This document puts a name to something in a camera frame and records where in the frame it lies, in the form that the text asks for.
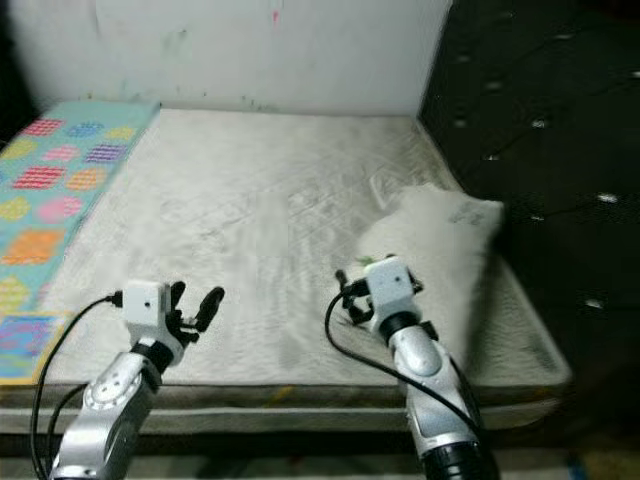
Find white quilted mattress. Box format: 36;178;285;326
0;108;576;436

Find white pillow with green print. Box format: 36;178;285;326
355;183;506;346

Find teal blanket with colourful patches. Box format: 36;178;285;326
0;98;161;316

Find dark tufted studded headboard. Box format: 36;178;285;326
418;0;640;401

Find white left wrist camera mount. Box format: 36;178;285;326
120;281;173;348

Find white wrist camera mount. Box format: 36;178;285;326
120;281;173;348
363;256;418;321

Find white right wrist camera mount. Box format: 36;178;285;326
363;256;418;321

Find dark bed frame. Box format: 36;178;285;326
0;400;640;471

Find long black left arm cable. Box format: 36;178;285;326
30;290;126;480

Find short black left arm cable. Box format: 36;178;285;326
45;383;96;480

